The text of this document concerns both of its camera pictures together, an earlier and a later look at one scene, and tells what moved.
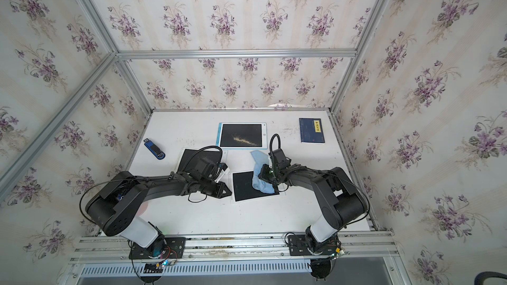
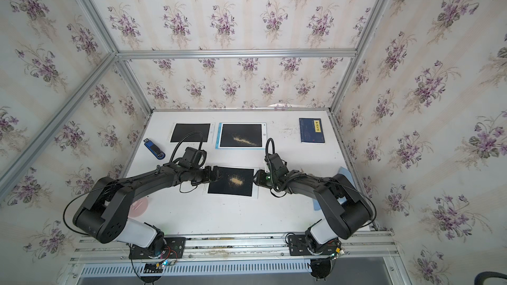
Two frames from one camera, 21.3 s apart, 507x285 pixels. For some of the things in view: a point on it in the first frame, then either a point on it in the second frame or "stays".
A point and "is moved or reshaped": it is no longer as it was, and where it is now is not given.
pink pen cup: (142, 208) stays
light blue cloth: (261, 158) is moved or reshaped
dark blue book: (311, 130) stays
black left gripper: (218, 193) to (208, 178)
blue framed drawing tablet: (242, 136) stays
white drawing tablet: (241, 189) to (180, 129)
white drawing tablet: (190, 156) to (236, 181)
